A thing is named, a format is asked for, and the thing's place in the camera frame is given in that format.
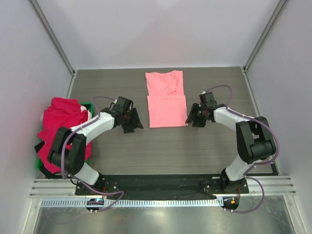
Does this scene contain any pink t shirt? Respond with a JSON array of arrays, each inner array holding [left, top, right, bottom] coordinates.
[[145, 70, 188, 128]]

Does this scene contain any green plastic tray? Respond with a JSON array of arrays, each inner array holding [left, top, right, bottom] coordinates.
[[35, 102, 96, 171]]

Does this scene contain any red t shirt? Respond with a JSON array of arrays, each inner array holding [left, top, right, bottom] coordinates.
[[37, 97, 93, 173]]

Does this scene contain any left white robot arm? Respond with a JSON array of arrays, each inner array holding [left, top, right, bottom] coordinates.
[[48, 96, 143, 195]]

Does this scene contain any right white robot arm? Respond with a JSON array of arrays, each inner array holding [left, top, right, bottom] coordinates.
[[186, 92, 277, 193]]

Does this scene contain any black garment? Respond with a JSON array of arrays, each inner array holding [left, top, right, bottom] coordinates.
[[34, 141, 61, 179]]

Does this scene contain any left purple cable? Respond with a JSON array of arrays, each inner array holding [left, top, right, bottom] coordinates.
[[60, 96, 125, 212]]

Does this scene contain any purple cable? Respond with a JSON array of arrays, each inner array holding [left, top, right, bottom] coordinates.
[[202, 84, 280, 215], [60, 96, 125, 212]]

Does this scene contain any right aluminium frame post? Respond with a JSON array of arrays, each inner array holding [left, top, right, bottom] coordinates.
[[242, 0, 289, 73]]

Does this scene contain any aluminium frame post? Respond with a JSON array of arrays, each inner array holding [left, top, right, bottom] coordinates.
[[28, 0, 75, 77], [242, 0, 289, 73]]

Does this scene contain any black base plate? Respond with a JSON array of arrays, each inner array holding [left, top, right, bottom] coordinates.
[[75, 174, 249, 198]]

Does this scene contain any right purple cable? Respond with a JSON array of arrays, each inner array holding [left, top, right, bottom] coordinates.
[[202, 84, 280, 215]]

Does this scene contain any slotted cable duct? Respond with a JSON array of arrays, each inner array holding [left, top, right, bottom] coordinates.
[[41, 197, 223, 208]]

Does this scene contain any left aluminium frame post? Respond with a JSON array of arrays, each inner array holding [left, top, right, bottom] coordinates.
[[28, 0, 75, 77]]

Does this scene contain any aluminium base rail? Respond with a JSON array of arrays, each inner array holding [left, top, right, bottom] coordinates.
[[29, 176, 296, 198]]

